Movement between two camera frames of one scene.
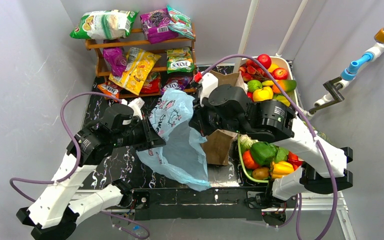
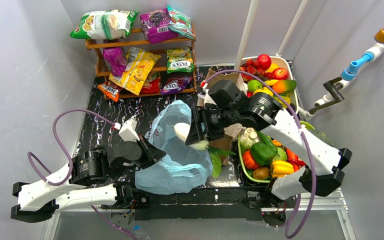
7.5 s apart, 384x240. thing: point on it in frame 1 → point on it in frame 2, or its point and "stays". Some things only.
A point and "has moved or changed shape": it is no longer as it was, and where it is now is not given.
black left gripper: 150,133 → 144,149
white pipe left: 247,33 stays
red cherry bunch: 250,70 stays
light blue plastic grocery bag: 181,160 has moved or changed shape
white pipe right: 303,5 stays
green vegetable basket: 243,164 stays
